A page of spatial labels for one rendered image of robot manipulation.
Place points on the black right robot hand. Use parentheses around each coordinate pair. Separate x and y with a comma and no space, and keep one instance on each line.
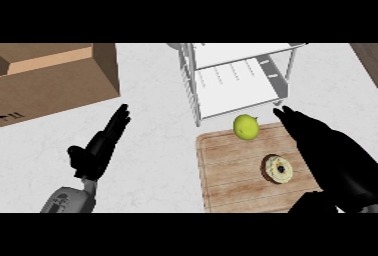
(329,156)

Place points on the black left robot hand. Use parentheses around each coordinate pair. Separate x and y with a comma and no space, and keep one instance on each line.
(100,146)

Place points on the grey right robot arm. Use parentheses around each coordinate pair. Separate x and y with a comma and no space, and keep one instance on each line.
(369,209)

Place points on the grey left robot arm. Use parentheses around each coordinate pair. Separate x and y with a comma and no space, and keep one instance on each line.
(68,200)

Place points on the wooden cutting board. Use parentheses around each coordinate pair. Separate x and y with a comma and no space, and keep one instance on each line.
(245,173)

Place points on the green apple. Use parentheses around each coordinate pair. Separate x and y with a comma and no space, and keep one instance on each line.
(245,127)

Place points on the brown cardboard box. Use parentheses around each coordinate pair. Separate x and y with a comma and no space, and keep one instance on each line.
(53,80)

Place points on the dark brown wooden panel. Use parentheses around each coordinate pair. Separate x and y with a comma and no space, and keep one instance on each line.
(368,60)

